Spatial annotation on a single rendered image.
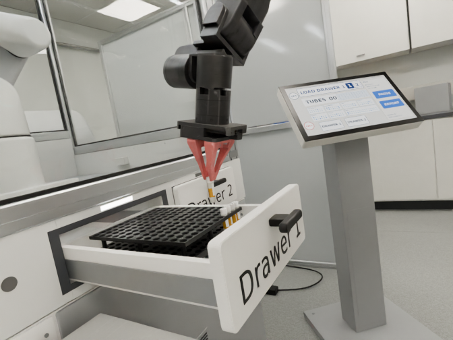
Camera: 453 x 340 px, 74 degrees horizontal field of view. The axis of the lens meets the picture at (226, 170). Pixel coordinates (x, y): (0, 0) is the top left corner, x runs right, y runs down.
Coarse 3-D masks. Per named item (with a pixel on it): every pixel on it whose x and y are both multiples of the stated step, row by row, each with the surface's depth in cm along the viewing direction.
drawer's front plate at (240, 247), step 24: (288, 192) 52; (264, 216) 43; (216, 240) 34; (240, 240) 36; (264, 240) 42; (288, 240) 50; (216, 264) 33; (240, 264) 36; (264, 264) 42; (216, 288) 34; (240, 288) 36; (264, 288) 41; (240, 312) 35
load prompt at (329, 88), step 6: (330, 84) 131; (336, 84) 131; (342, 84) 132; (348, 84) 132; (354, 84) 132; (360, 84) 132; (300, 90) 129; (306, 90) 129; (312, 90) 129; (318, 90) 129; (324, 90) 129; (330, 90) 129; (336, 90) 129; (342, 90) 129; (300, 96) 126
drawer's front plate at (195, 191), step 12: (228, 168) 98; (192, 180) 83; (204, 180) 86; (228, 180) 97; (180, 192) 76; (192, 192) 81; (204, 192) 85; (216, 192) 91; (228, 192) 96; (180, 204) 76; (192, 204) 80
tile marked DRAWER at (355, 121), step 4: (356, 116) 121; (360, 116) 121; (364, 116) 121; (344, 120) 120; (348, 120) 120; (352, 120) 120; (356, 120) 120; (360, 120) 120; (364, 120) 120; (368, 120) 120; (348, 124) 118; (352, 124) 119; (356, 124) 119; (360, 124) 119
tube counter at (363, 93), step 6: (360, 90) 130; (366, 90) 130; (330, 96) 127; (336, 96) 127; (342, 96) 127; (348, 96) 127; (354, 96) 127; (360, 96) 128; (366, 96) 128; (330, 102) 125
